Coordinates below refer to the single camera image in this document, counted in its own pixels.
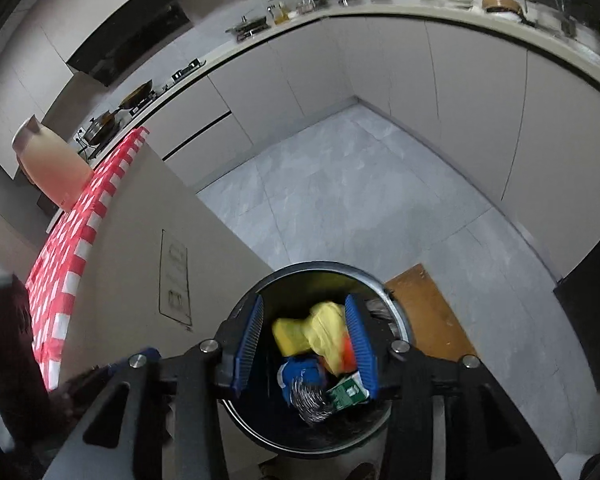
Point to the steel pan with lid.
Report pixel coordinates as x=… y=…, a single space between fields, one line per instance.
x=247 y=27

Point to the black gas hob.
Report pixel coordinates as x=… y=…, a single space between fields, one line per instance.
x=187 y=70

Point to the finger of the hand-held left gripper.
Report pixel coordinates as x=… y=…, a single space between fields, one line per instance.
x=152 y=353

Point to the red checked tablecloth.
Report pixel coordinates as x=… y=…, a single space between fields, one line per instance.
x=80 y=230

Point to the person's left forearm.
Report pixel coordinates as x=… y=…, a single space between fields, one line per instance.
x=10 y=350

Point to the crushed blue paper cup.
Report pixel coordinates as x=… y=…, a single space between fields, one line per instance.
x=300 y=372

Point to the pink thermos jug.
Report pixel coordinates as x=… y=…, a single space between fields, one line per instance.
x=52 y=170

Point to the yellow sponge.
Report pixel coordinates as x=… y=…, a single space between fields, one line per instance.
x=290 y=337

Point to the grey kitchen island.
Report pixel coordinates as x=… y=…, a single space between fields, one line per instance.
x=140 y=220

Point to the black range hood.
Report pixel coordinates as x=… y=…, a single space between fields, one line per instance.
x=130 y=40

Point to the cooking oil bottle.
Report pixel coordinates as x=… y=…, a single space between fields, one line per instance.
x=279 y=15

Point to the person's right foot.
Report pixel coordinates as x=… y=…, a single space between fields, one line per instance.
x=365 y=472

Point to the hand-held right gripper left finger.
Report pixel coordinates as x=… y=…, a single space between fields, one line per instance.
x=247 y=345

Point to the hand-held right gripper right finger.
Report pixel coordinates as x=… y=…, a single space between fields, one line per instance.
x=362 y=345

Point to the black bucket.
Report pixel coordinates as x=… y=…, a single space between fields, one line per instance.
x=280 y=285

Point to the black built-in dishwasher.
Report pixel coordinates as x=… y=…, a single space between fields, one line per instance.
x=595 y=320

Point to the steel wool scrubber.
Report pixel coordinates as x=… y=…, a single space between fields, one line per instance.
x=312 y=402

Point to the cooking pot with lid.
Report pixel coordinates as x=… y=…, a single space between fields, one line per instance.
x=102 y=127

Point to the grey upper wall cabinets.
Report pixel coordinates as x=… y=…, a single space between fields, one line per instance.
x=45 y=50

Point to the grey lower kitchen cabinets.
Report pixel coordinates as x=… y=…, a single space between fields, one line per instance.
x=470 y=110

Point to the island outlet panel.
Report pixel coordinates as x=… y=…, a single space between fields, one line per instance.
x=175 y=275

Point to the wooden stool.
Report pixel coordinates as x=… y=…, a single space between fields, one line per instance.
x=425 y=305

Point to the black wok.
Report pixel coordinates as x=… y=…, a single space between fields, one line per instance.
x=136 y=95

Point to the bamboo steamer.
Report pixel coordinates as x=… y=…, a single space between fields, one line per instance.
x=502 y=4

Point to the green and white carton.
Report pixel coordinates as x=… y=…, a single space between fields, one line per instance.
x=347 y=390

